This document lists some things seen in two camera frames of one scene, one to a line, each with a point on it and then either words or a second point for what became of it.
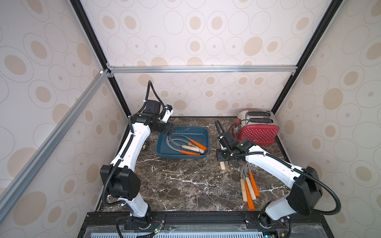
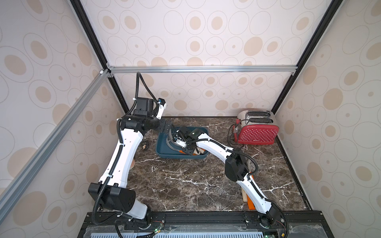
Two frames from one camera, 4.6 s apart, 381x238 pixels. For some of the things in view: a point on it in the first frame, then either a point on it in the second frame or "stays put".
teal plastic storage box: x=186 y=142 stays put
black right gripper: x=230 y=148 to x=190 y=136
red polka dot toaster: x=259 y=126 stays put
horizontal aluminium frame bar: x=203 y=69 stays put
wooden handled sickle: x=222 y=166 to x=198 y=150
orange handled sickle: x=180 y=150 stays put
